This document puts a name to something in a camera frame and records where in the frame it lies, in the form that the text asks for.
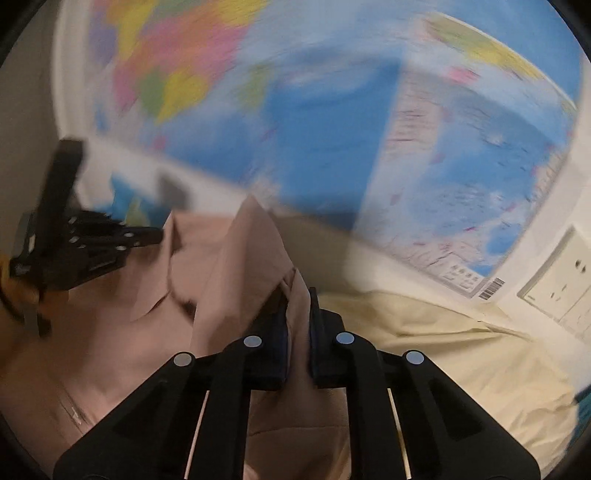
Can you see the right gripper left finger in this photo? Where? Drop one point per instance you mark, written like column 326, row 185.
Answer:
column 259, row 360

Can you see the blue floral bed sheet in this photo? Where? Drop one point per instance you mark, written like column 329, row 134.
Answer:
column 134, row 209

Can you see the pink brown jacket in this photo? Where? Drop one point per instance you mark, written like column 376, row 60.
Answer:
column 197, row 291

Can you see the white wall socket panel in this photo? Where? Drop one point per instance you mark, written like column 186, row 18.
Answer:
column 560, row 289

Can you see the person left hand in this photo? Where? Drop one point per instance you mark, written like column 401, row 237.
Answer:
column 17, row 296

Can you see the colourful wall map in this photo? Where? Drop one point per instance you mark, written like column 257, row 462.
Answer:
column 432, row 130

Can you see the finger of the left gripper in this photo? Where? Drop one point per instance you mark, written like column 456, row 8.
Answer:
column 85, row 220
column 125, row 238

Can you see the cream yellow blanket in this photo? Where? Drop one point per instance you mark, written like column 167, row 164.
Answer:
column 508, row 373

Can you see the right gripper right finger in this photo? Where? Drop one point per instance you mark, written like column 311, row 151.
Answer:
column 337, row 358

